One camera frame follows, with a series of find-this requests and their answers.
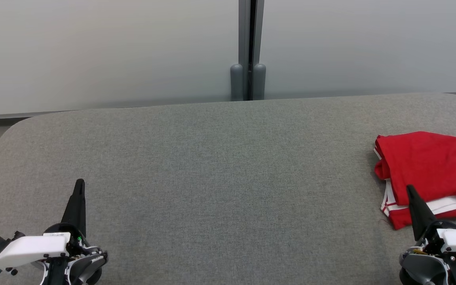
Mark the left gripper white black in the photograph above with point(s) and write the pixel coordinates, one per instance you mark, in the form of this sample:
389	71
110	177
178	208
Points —
30	249

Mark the red shirt white sleeves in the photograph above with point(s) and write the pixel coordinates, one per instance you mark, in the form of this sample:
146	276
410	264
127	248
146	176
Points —
422	166

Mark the grey rounded post foot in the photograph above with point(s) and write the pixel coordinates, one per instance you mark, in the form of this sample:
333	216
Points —
259	83
236	83

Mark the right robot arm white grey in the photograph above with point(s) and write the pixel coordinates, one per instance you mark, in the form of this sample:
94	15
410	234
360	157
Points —
422	269

